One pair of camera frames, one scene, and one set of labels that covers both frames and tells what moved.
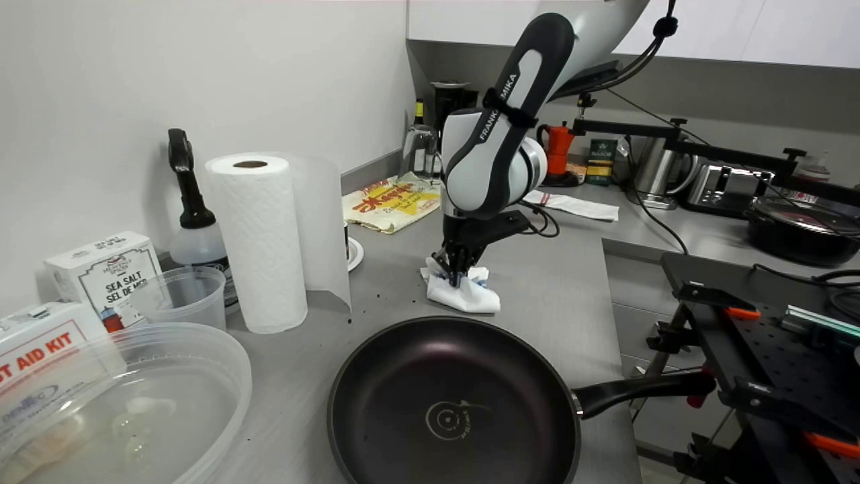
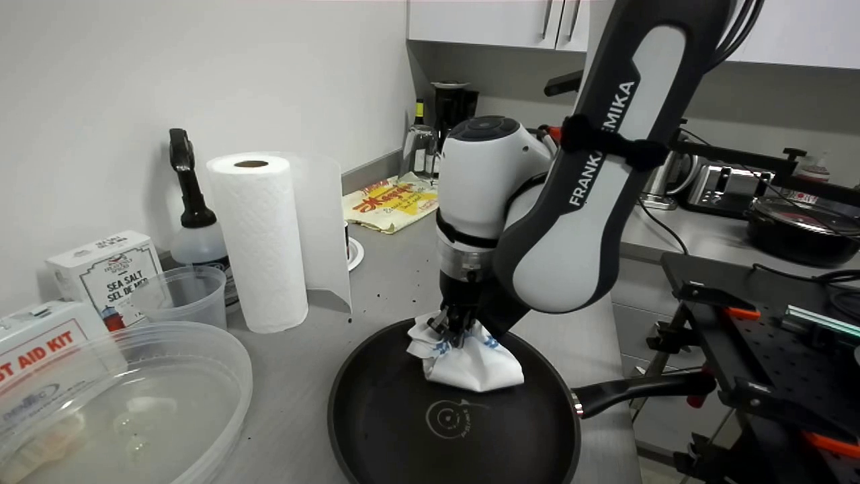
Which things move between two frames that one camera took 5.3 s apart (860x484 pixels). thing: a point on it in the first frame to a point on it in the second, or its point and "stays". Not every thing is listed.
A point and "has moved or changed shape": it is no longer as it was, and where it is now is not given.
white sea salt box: [116, 274] stays
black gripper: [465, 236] to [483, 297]
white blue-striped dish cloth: [471, 293] has moved or changed shape
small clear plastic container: [193, 293] stays
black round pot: [805, 227] stays
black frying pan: [471, 400] stays
